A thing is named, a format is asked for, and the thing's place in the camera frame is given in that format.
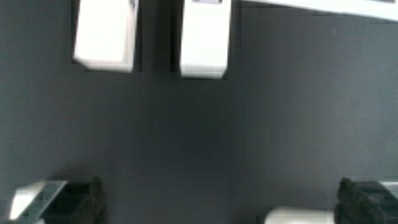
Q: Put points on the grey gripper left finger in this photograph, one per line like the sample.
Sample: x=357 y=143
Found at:
x=58 y=202

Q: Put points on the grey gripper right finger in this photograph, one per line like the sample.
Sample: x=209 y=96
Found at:
x=366 y=202

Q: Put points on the white fiducial marker sheet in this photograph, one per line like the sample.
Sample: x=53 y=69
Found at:
x=369 y=8

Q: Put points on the white left edge block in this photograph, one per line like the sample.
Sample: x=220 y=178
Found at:
x=289 y=215

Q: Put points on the white desk leg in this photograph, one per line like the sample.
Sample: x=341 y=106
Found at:
x=106 y=35
x=204 y=38

